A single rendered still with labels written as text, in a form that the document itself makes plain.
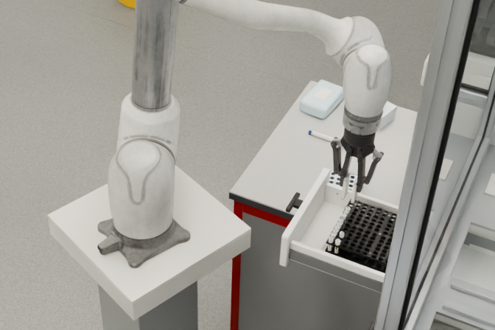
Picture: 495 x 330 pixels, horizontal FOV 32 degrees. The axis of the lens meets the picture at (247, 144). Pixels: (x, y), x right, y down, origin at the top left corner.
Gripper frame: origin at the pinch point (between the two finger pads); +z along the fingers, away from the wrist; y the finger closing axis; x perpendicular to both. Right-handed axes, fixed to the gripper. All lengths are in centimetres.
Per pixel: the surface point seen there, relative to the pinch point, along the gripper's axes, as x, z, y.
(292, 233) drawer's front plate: -15.6, 6.2, -8.9
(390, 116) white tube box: 58, 19, -6
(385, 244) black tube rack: -6.6, 8.3, 12.7
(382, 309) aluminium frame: -59, -30, 24
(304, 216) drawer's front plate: -7.1, 8.0, -8.9
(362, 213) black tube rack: 4.1, 11.2, 3.1
